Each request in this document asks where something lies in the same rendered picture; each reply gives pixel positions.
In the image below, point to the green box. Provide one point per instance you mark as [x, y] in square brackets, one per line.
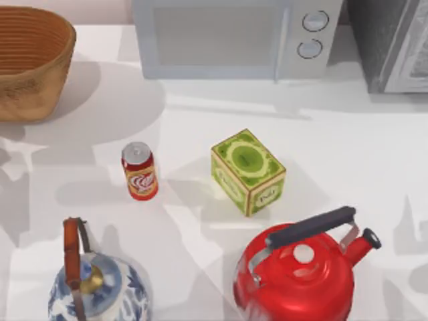
[247, 170]

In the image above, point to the red and white can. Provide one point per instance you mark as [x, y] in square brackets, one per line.
[140, 179]

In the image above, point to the pale microwave oven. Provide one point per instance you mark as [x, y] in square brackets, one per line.
[214, 40]

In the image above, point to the red kettle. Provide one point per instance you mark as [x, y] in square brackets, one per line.
[294, 277]

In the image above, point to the microwave knob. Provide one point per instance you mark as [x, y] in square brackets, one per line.
[315, 20]
[310, 49]

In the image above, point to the blue and white teapot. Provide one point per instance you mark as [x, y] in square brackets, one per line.
[97, 287]

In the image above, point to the brown woven basket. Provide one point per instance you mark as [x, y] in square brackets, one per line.
[30, 77]

